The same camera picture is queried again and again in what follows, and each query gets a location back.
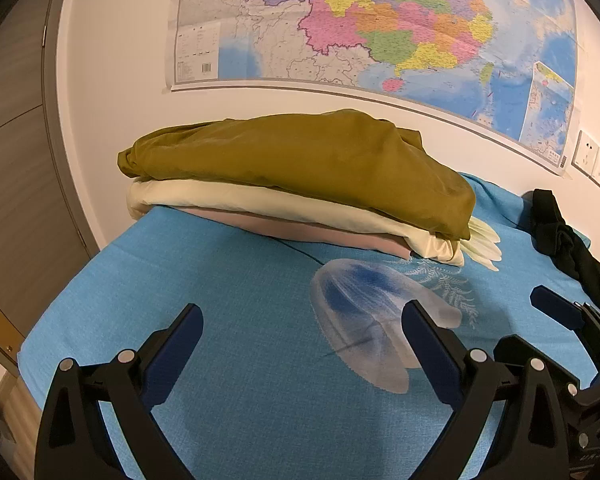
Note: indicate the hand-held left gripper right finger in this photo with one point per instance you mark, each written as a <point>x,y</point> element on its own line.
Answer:
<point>430,355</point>

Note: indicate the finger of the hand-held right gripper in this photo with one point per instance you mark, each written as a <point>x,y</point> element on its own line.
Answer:
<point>520,347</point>
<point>555,306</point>

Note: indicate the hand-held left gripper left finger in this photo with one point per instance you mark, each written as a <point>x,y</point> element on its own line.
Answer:
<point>176,354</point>

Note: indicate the olive brown jacket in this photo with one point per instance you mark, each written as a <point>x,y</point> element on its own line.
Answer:
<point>305,160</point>

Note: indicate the black garment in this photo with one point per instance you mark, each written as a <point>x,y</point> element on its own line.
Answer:
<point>570,250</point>

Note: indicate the blue printed bed sheet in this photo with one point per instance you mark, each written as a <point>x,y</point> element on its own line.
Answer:
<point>205,270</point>

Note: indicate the cream garment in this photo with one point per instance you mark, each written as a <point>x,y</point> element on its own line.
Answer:
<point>230,195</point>

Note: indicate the pink garment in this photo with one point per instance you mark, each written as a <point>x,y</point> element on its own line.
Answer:
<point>290,230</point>

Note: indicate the grey wardrobe door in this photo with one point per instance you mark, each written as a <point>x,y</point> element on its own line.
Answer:
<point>15,185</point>

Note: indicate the colourful wall map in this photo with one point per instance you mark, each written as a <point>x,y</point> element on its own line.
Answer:
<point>380,20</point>

